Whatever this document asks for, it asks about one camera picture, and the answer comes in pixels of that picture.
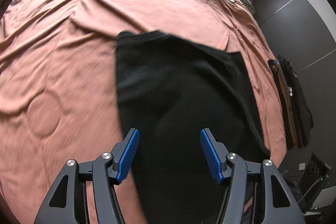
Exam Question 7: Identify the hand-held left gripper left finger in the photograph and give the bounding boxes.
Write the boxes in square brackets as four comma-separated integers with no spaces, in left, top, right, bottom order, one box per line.
[34,129,139,224]

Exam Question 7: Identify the dark grey wardrobe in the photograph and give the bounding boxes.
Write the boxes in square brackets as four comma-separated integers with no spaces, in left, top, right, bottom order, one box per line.
[248,0,336,174]

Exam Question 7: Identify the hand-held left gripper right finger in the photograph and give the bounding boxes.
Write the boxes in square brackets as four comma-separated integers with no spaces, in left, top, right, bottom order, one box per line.
[200,128,305,224]

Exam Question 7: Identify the hanging dark clothes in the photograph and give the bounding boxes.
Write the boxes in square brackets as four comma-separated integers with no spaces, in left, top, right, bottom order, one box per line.
[268,55,315,150]

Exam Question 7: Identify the black box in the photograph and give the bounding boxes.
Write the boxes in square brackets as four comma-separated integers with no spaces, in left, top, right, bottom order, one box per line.
[299,153,332,189]

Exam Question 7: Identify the salmon pink bedsheet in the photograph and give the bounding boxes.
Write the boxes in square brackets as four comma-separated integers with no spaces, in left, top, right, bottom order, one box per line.
[0,0,288,224]

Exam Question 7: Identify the black shirt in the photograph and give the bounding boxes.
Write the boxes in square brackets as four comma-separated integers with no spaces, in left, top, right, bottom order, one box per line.
[115,30,271,224]

